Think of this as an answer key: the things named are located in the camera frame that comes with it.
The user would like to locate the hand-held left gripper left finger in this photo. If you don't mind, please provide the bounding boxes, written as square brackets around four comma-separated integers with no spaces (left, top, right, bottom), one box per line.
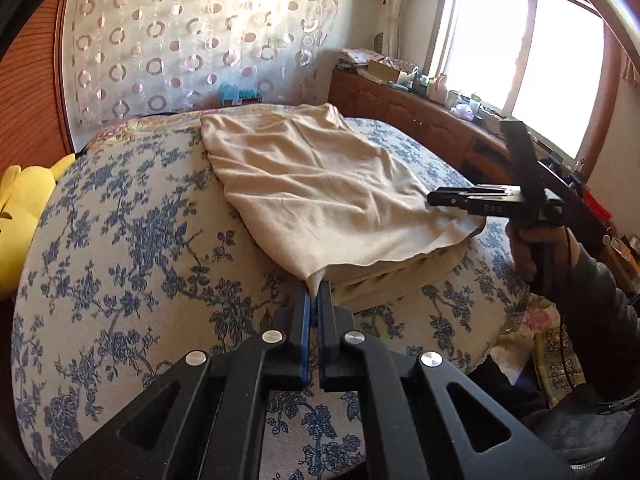
[52,280,312,480]

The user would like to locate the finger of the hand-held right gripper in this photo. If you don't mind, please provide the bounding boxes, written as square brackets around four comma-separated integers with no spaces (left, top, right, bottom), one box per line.
[427,185,523,218]

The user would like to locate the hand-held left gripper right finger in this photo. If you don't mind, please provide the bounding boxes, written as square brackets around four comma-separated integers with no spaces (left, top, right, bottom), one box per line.
[316,280,576,480]

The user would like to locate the beige printed t-shirt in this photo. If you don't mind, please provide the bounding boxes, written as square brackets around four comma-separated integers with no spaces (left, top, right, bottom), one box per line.
[200,103,487,313]

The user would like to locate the person's right forearm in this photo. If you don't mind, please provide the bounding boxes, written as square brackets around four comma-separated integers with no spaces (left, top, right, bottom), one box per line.
[530,242,640,411]

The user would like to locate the person's right hand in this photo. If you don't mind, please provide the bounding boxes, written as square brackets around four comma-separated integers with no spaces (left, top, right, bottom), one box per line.
[505,219,541,293]

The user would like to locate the wooden cabinet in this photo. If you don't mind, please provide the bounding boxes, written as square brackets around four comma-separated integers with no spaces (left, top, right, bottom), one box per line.
[327,67,640,291]

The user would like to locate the window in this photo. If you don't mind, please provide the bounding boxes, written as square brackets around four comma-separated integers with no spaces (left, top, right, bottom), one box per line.
[435,0,621,176]

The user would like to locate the cardboard box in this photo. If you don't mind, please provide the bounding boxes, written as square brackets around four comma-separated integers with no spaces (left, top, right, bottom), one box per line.
[367,59,401,83]

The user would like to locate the gold patterned cloth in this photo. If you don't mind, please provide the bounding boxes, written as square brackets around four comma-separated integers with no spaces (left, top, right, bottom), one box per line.
[532,327,616,408]

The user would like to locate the patterned paper pile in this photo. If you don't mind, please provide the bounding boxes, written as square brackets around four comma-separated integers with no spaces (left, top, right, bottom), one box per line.
[337,47,420,73]

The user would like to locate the blue floral bed sheet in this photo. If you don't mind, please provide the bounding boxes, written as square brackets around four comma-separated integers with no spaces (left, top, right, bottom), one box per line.
[10,110,533,480]

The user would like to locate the teal box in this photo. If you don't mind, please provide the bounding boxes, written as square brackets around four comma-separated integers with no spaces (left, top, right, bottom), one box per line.
[218,82,262,107]

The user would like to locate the yellow plush toy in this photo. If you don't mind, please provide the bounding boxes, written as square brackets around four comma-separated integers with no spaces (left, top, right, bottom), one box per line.
[0,152,76,298]

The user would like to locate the sheer circle-patterned curtain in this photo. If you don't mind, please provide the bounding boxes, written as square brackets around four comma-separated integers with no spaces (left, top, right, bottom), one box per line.
[57,0,396,126]

